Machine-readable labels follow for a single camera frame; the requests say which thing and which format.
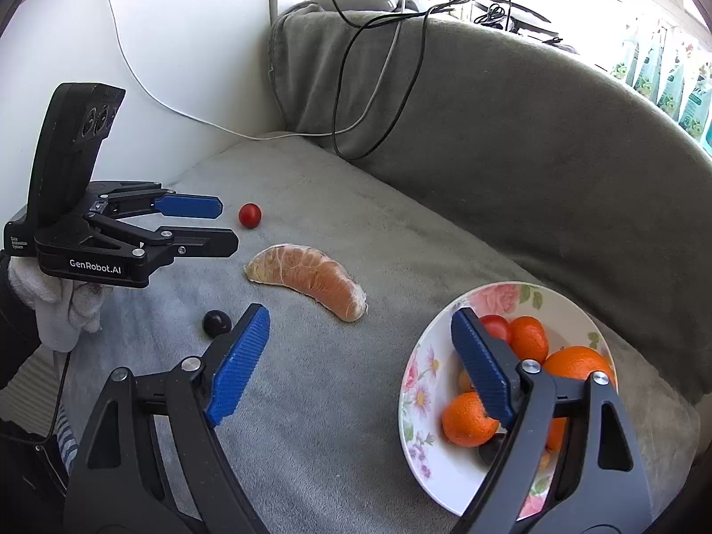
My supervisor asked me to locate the large red tomato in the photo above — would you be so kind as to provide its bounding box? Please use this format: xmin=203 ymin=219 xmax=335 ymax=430
xmin=479 ymin=315 xmax=510 ymax=345

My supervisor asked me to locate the small tangerine with stem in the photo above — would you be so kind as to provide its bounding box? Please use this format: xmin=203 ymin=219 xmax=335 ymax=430
xmin=441 ymin=391 xmax=500 ymax=449

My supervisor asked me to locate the peeled pomelo segment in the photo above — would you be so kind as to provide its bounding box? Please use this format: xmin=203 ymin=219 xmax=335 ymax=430
xmin=245 ymin=243 xmax=368 ymax=323

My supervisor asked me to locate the brown kiwi fruit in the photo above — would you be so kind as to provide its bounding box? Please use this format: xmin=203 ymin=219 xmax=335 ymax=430
xmin=538 ymin=449 xmax=550 ymax=470

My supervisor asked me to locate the black sleeved left forearm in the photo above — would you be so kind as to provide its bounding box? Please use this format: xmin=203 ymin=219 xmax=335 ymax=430
xmin=0 ymin=252 xmax=41 ymax=389

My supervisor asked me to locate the white gloved left hand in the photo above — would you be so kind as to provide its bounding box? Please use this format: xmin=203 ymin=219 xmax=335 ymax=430
xmin=8 ymin=257 xmax=113 ymax=353

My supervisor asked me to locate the small brown longan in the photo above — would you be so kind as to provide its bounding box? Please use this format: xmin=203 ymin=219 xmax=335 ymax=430
xmin=457 ymin=369 xmax=474 ymax=393

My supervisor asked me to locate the dark plum on blanket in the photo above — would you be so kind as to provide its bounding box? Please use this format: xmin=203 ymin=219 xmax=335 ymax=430
xmin=202 ymin=310 xmax=233 ymax=339

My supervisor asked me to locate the small red cherry tomato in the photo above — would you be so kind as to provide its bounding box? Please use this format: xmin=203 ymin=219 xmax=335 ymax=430
xmin=238 ymin=202 xmax=262 ymax=229

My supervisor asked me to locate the large orange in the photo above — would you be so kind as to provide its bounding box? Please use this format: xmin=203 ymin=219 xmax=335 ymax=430
xmin=543 ymin=346 xmax=615 ymax=452

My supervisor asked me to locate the dark plum in plate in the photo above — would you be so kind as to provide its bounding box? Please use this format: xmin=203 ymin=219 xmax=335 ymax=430
xmin=478 ymin=433 xmax=506 ymax=466

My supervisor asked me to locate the floral white plate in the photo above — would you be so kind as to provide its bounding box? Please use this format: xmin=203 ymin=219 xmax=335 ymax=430
xmin=398 ymin=281 xmax=614 ymax=516

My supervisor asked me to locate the grey sofa blanket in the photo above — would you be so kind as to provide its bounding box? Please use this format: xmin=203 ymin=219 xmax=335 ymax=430
xmin=65 ymin=7 xmax=711 ymax=533

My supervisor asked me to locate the teal bottle pack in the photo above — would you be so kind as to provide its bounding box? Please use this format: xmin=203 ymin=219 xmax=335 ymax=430
xmin=610 ymin=24 xmax=711 ymax=148

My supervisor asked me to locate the black cable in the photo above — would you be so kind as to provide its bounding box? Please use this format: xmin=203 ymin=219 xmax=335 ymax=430
xmin=324 ymin=0 xmax=496 ymax=161

